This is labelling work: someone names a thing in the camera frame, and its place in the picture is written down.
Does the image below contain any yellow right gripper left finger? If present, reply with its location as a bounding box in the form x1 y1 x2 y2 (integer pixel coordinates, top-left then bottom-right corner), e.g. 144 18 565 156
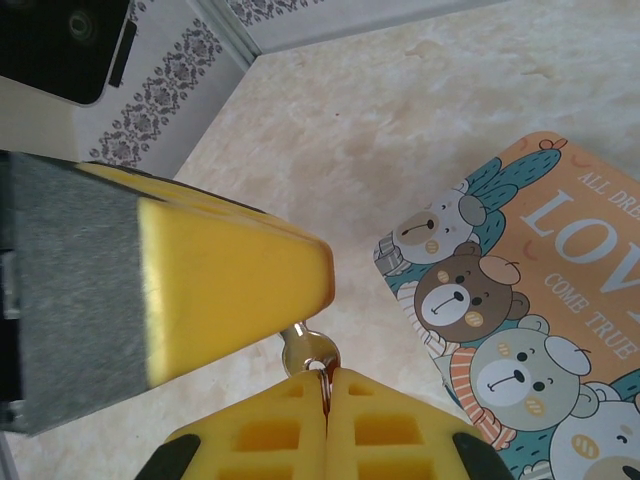
133 372 327 480

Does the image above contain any metal key ring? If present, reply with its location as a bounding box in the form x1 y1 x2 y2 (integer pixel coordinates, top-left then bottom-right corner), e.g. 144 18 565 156
310 360 335 422

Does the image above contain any orange bear print tin box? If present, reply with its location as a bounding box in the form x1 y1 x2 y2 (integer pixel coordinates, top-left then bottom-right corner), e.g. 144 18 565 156
372 130 640 480

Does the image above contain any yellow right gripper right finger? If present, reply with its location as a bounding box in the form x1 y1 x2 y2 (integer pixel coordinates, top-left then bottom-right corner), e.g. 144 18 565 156
325 368 517 480

